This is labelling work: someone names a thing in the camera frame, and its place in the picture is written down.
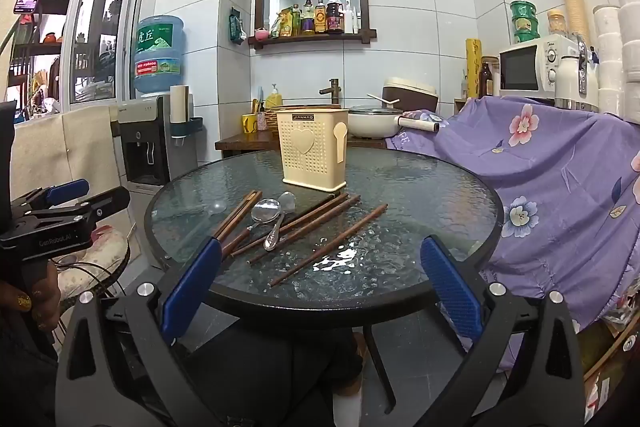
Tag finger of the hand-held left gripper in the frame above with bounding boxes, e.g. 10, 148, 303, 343
50, 186, 132, 223
10, 179, 91, 212

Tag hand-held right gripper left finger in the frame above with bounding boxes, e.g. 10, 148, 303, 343
54, 237, 223, 427

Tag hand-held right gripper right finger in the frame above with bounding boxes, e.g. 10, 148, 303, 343
420, 235, 586, 427

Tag brown wooden chopstick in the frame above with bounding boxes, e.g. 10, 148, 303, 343
212, 190, 260, 239
222, 193, 349, 257
269, 204, 389, 287
220, 192, 263, 253
247, 195, 362, 265

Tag wooden-handled steel spoon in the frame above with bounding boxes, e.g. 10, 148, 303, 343
222, 198, 282, 258

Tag all-steel spoon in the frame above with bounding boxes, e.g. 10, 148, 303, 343
263, 191, 297, 252

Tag cream plastic utensil holder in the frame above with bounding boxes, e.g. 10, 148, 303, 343
275, 107, 349, 188

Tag person's left forearm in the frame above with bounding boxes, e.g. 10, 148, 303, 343
0, 309, 60, 427

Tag person's left hand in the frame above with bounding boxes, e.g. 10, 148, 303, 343
11, 259, 63, 334

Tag beige cloth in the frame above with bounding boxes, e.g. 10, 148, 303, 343
12, 104, 131, 218

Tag printed round stool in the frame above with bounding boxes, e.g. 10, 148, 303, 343
55, 227, 132, 303

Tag grey water dispenser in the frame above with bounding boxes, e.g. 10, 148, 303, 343
117, 96, 198, 195

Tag round glass table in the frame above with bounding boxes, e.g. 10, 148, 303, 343
144, 146, 503, 413

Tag teal cup holder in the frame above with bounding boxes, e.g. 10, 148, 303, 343
170, 117, 205, 140

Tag white paper cup sleeve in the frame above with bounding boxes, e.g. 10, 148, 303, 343
170, 84, 190, 125

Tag purple floral cloth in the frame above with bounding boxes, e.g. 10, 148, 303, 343
385, 96, 640, 373

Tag dark wooden counter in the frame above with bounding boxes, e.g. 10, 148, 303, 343
215, 132, 388, 158

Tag blue water jug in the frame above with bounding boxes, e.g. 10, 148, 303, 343
132, 15, 186, 96

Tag sliding window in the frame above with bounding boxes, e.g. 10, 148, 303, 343
10, 0, 146, 112

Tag cardboard box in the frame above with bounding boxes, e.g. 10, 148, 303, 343
582, 322, 640, 420

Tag white pan with glass lid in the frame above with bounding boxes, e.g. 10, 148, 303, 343
347, 106, 441, 138

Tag brown and cream rice cooker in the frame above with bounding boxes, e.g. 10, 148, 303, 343
382, 78, 440, 112

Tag green hanging packet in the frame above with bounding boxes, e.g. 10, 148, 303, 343
230, 7, 247, 44

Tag yellow wrap roll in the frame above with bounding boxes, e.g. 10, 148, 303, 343
466, 38, 482, 100

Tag white microwave oven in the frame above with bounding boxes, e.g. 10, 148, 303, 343
499, 38, 581, 100

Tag bronze faucet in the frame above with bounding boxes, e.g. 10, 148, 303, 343
320, 78, 346, 105

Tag wooden framed mirror shelf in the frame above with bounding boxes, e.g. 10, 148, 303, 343
250, 0, 377, 50

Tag white electric kettle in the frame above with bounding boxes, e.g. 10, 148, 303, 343
555, 34, 601, 112

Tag yellow seasoning packets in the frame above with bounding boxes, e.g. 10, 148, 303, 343
276, 7, 294, 38

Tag dark soy sauce bottle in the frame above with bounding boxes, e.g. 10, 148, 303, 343
326, 0, 345, 34

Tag stacks of white paper bowls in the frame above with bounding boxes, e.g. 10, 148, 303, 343
592, 0, 640, 125

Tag black cable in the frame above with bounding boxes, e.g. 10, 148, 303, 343
55, 257, 128, 308

